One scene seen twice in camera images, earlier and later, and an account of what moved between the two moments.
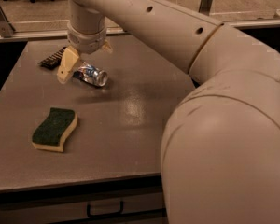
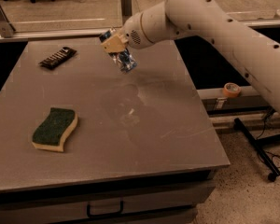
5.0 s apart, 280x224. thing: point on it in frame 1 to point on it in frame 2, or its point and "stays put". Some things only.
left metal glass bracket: (5, 27) stays put
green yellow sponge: (50, 134) stays put
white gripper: (86, 41) to (133, 32)
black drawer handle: (92, 216) stays put
